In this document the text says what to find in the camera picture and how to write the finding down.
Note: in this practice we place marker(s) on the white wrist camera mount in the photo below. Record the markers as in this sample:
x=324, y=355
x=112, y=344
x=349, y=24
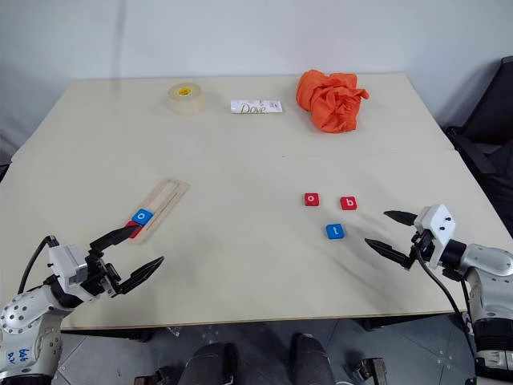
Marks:
x=64, y=260
x=437, y=224

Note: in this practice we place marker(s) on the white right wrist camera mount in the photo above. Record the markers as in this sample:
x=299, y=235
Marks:
x=437, y=224

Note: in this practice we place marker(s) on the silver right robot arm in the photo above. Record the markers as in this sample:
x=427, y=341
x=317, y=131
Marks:
x=489, y=260

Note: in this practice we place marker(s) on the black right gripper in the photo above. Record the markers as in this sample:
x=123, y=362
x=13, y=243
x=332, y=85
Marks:
x=421, y=246

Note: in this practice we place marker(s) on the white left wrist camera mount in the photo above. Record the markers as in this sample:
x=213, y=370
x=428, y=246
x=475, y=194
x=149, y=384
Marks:
x=64, y=260

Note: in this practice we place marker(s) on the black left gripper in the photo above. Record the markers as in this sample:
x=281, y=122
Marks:
x=100, y=272

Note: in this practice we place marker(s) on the person in dark sweater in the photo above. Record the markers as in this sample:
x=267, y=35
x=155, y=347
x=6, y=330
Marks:
x=489, y=192

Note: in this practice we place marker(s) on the red letter tile b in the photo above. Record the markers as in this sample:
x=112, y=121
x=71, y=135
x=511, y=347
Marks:
x=348, y=203

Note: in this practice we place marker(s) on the blue letter tile l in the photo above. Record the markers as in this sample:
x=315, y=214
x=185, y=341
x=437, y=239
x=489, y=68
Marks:
x=335, y=231

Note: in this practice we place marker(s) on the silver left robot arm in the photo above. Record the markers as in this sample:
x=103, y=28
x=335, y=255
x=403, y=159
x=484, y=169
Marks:
x=24, y=317

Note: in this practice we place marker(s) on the crumpled orange cloth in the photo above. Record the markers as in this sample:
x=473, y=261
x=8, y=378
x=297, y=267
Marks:
x=328, y=100

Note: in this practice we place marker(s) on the clear packing tape roll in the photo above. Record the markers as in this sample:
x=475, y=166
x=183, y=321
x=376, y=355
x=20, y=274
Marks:
x=186, y=100

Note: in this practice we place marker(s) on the dark rounded shape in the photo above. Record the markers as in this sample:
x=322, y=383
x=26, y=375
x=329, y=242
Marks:
x=312, y=359
x=212, y=365

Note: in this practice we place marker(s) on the white Dove soap packet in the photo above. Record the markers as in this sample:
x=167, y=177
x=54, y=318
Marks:
x=256, y=107

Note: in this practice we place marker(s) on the red letter tile o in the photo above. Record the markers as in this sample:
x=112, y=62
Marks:
x=311, y=199

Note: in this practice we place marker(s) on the wooden tile rack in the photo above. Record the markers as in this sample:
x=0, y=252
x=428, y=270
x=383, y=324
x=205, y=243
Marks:
x=168, y=196

